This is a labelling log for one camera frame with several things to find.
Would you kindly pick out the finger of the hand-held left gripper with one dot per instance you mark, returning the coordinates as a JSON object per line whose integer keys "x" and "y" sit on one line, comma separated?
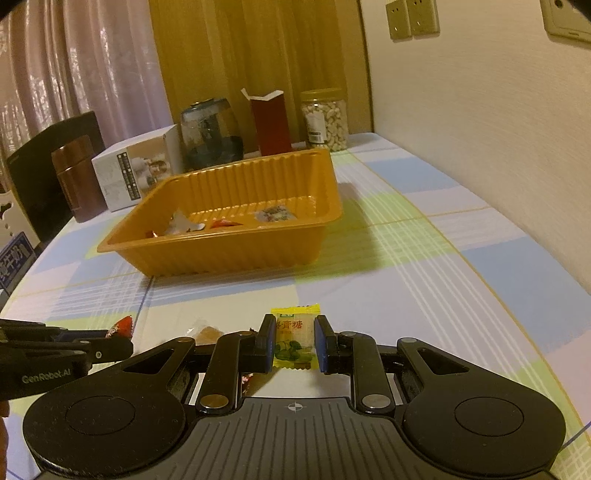
{"x": 108, "y": 350}
{"x": 32, "y": 328}

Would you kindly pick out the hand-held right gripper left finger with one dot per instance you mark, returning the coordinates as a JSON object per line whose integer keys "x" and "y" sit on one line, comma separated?
{"x": 266, "y": 350}

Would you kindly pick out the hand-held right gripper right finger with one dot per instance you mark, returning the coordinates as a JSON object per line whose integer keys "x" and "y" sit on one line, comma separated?
{"x": 322, "y": 350}

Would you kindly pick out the small red candy packet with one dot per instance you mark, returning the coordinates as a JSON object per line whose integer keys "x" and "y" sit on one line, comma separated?
{"x": 121, "y": 325}

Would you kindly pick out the yellow-green candy packet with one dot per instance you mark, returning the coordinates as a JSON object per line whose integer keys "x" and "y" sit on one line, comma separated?
{"x": 295, "y": 333}

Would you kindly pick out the clear-wrapped caramel candy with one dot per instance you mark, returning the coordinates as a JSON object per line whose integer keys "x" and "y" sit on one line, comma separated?
{"x": 210, "y": 333}

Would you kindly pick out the orange plastic tray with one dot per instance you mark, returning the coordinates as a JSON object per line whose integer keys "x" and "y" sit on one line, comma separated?
{"x": 221, "y": 251}

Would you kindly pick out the silver and black snack packet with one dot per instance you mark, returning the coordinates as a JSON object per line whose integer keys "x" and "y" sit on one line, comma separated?
{"x": 275, "y": 214}

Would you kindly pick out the blue milk carton box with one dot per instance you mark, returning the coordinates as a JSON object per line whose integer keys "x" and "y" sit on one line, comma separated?
{"x": 16, "y": 263}

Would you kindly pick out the black monitor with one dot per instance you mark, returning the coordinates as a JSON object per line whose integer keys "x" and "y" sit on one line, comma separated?
{"x": 32, "y": 175}

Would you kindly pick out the brown thermos flask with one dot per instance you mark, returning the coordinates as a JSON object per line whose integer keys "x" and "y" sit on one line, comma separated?
{"x": 78, "y": 180}

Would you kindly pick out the white cardboard box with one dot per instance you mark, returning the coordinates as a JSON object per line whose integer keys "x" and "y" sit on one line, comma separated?
{"x": 134, "y": 170}

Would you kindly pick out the dark glass jar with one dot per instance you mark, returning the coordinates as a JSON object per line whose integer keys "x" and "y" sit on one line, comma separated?
{"x": 210, "y": 134}

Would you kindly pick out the dark red open carton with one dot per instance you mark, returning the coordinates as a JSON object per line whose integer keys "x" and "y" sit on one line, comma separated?
{"x": 272, "y": 124}

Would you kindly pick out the clear plastic nut jar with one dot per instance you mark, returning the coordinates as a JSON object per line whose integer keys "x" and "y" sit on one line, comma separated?
{"x": 325, "y": 120}

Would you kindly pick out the pink sheer curtain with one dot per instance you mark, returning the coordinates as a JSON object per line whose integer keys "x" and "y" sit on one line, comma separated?
{"x": 83, "y": 55}

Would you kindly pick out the yellow curtain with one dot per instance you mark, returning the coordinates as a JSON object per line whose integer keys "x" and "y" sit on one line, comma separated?
{"x": 258, "y": 46}

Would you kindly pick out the large beige wall socket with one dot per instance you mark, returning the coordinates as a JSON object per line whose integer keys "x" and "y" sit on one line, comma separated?
{"x": 565, "y": 21}

